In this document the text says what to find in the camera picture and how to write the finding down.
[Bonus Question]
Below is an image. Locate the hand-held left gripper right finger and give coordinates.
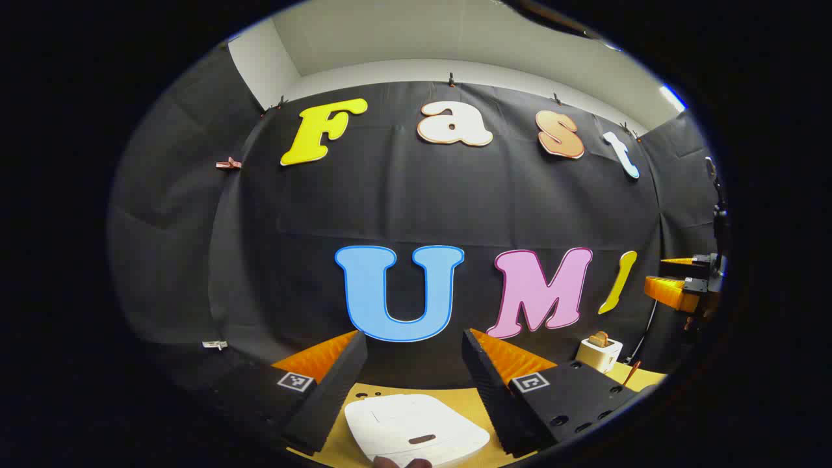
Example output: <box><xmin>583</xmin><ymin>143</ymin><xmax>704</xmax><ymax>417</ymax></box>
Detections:
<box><xmin>461</xmin><ymin>328</ymin><xmax>641</xmax><ymax>459</ymax></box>

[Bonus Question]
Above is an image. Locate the white rice cooker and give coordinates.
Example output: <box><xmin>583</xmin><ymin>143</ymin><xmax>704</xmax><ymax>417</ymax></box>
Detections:
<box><xmin>343</xmin><ymin>393</ymin><xmax>491</xmax><ymax>468</ymax></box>

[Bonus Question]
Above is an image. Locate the black backdrop cloth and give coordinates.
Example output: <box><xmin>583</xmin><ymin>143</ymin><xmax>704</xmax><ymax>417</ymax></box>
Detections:
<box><xmin>107</xmin><ymin>42</ymin><xmax>729</xmax><ymax>397</ymax></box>

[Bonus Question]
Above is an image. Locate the white toaster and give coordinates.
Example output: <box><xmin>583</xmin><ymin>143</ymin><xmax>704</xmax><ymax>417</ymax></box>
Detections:
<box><xmin>576</xmin><ymin>337</ymin><xmax>623</xmax><ymax>374</ymax></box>

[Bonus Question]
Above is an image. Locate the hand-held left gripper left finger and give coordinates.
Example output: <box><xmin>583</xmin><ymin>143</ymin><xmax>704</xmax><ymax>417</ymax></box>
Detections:
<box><xmin>214</xmin><ymin>330</ymin><xmax>369</xmax><ymax>456</ymax></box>

